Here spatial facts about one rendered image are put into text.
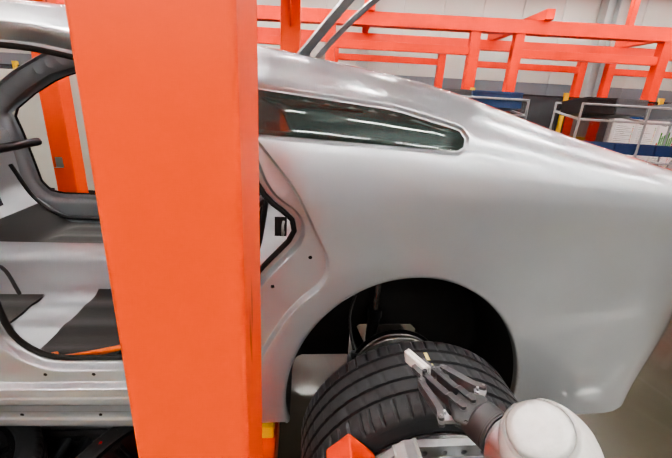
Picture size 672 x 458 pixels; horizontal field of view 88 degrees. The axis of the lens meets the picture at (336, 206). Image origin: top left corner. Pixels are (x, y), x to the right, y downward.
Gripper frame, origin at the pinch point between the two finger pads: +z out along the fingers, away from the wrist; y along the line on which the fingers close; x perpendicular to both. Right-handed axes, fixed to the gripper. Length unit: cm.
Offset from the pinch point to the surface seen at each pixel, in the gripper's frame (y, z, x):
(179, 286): -41, -5, 39
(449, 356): 16.4, 6.2, -11.5
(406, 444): -7.7, -4.4, -14.1
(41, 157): -167, 570, 17
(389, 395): -4.9, 4.8, -10.3
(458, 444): 2.3, -9.5, -16.0
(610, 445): 148, 11, -151
